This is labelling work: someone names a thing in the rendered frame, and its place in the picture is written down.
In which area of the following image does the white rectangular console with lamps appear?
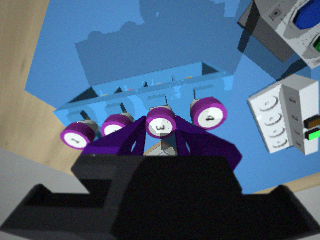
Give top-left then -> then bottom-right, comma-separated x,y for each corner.
247,73 -> 320,155

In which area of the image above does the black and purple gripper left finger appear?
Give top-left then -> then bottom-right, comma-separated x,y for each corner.
80,115 -> 146,155

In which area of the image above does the grey key panel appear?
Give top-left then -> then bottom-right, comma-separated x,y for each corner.
237,0 -> 320,69

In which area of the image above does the blue work mat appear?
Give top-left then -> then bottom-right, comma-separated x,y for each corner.
24,0 -> 320,194

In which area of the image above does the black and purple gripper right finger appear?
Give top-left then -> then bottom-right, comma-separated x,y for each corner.
175,115 -> 242,171

